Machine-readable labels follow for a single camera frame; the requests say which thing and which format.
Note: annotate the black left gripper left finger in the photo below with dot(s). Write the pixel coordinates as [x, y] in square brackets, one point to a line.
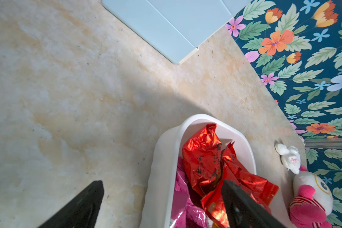
[82, 211]

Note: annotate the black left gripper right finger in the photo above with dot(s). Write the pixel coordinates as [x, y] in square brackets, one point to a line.
[243, 211]

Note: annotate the red foil tea bag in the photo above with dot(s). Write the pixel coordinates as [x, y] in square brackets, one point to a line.
[259, 189]
[202, 159]

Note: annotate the pink tea bag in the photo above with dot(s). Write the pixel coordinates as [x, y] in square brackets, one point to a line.
[185, 214]

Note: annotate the white plastic storage box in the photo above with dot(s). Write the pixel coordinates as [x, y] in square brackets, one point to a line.
[255, 151]

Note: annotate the pink striped plush doll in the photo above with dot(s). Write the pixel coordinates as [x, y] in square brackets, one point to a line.
[312, 203]

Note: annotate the small white plush bunny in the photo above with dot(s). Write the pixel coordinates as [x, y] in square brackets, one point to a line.
[290, 157]

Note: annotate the light blue drawer cabinet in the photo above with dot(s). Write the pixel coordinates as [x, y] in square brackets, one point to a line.
[174, 28]

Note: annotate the aluminium corner post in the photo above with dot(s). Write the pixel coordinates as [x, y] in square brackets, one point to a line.
[334, 143]

